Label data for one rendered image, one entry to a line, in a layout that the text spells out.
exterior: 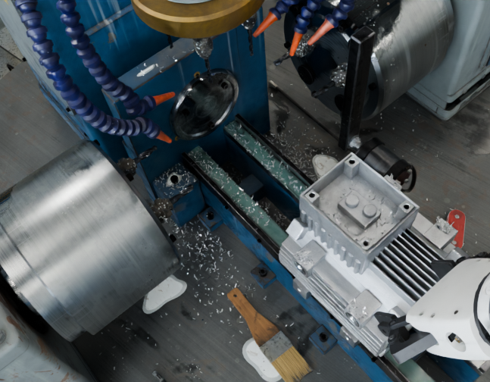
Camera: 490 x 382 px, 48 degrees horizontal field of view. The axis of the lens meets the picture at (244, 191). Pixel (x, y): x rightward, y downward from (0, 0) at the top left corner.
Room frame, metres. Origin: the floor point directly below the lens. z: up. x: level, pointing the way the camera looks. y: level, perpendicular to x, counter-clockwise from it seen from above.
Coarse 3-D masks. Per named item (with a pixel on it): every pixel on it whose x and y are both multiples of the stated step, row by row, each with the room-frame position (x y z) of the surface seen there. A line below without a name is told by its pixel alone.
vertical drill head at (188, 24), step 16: (144, 0) 0.56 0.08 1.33; (160, 0) 0.55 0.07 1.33; (176, 0) 0.54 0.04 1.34; (192, 0) 0.54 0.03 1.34; (208, 0) 0.54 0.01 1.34; (224, 0) 0.54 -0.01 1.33; (240, 0) 0.53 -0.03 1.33; (256, 0) 0.54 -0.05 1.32; (144, 16) 0.55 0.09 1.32; (160, 16) 0.53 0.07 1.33; (176, 16) 0.52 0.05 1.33; (192, 16) 0.52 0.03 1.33; (208, 16) 0.51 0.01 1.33; (224, 16) 0.52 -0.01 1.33; (240, 16) 0.52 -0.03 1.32; (256, 16) 0.58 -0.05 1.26; (176, 32) 0.52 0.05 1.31; (192, 32) 0.51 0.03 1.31; (208, 32) 0.51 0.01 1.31; (224, 32) 0.52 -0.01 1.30; (208, 48) 0.53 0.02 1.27; (208, 64) 0.54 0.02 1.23; (208, 80) 0.54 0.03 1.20
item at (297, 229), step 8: (296, 224) 0.35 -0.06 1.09; (304, 224) 0.35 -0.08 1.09; (288, 232) 0.34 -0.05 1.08; (296, 232) 0.34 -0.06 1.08; (304, 232) 0.34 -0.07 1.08; (456, 248) 0.28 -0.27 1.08; (448, 256) 0.27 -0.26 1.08; (456, 256) 0.27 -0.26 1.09; (392, 312) 0.20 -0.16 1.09; (400, 312) 0.20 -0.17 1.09; (384, 352) 0.19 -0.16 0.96
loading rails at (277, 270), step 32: (224, 128) 0.67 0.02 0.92; (192, 160) 0.60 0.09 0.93; (256, 160) 0.58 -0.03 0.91; (288, 160) 0.56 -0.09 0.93; (224, 192) 0.52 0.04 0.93; (256, 192) 0.56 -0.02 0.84; (288, 192) 0.51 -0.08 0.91; (256, 224) 0.44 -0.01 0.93; (256, 256) 0.44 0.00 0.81; (288, 288) 0.36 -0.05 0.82; (320, 320) 0.29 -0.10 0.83; (352, 352) 0.22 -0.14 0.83
